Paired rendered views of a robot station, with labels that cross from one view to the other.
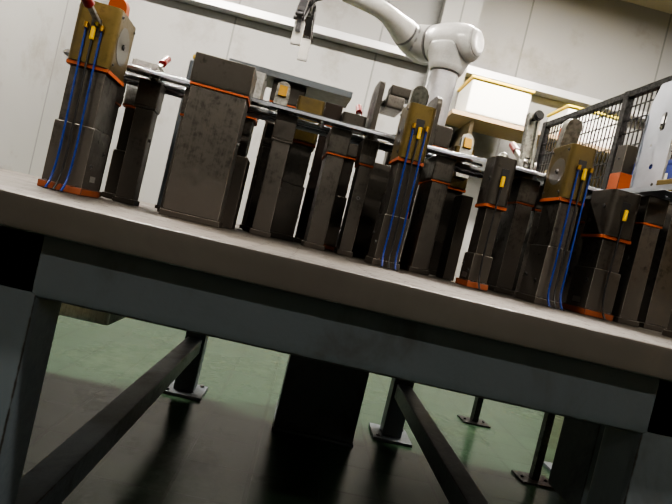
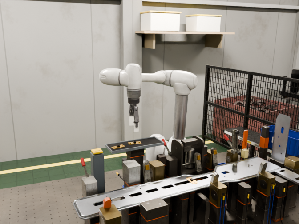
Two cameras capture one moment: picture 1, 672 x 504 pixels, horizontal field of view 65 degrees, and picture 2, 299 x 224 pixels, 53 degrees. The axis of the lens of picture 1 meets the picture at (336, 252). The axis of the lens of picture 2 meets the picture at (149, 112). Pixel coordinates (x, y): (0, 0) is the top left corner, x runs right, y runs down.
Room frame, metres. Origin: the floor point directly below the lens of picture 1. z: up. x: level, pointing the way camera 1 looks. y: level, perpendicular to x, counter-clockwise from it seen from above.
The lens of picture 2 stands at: (-0.18, 0.79, 1.87)
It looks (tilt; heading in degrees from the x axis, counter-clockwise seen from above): 15 degrees down; 340
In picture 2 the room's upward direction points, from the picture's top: 1 degrees clockwise
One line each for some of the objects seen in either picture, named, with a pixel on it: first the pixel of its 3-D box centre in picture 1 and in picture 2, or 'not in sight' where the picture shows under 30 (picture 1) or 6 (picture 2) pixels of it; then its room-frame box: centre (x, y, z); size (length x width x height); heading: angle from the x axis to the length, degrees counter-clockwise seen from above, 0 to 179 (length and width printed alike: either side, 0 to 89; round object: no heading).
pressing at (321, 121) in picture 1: (364, 135); (189, 182); (1.30, 0.00, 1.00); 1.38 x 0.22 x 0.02; 97
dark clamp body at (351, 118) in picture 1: (336, 184); (168, 183); (1.52, 0.04, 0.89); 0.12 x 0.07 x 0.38; 7
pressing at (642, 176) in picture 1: (655, 144); (280, 138); (1.39, -0.74, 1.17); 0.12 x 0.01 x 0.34; 7
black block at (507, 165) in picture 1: (488, 224); (244, 207); (1.16, -0.31, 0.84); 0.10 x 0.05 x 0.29; 7
